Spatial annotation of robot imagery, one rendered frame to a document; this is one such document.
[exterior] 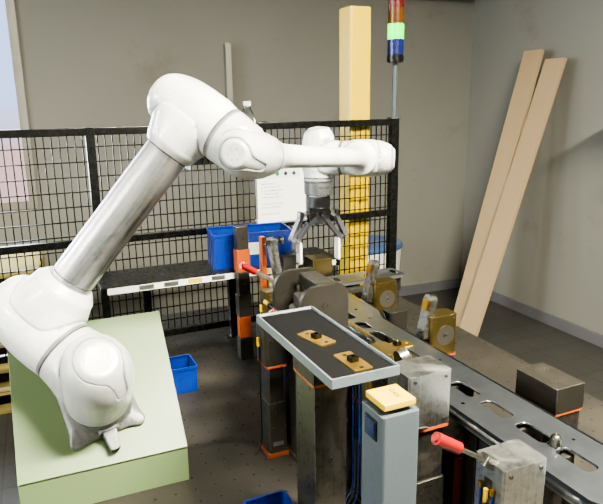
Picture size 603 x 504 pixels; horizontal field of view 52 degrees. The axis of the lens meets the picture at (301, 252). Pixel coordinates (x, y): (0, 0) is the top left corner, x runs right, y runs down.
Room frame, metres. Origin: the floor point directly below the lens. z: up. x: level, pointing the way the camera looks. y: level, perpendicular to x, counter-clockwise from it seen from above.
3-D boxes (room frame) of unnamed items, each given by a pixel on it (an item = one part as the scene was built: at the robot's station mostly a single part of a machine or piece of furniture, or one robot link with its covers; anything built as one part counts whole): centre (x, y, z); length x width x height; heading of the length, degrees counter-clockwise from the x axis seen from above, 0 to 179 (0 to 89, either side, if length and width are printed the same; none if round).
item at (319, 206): (1.92, -0.06, 1.29); 0.08 x 0.07 x 0.09; 114
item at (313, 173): (1.91, -0.07, 1.47); 0.13 x 0.11 x 0.16; 73
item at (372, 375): (1.15, -0.04, 1.16); 0.37 x 0.14 x 0.02; 24
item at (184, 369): (1.89, 0.41, 0.74); 0.11 x 0.10 x 0.09; 24
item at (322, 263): (2.22, -0.06, 0.88); 0.08 x 0.08 x 0.36; 24
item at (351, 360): (1.04, -0.09, 1.17); 0.08 x 0.04 x 0.01; 26
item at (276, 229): (2.28, 0.20, 1.09); 0.30 x 0.17 x 0.13; 106
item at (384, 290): (1.96, -0.28, 0.87); 0.12 x 0.07 x 0.35; 114
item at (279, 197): (2.47, 0.08, 1.30); 0.23 x 0.02 x 0.31; 114
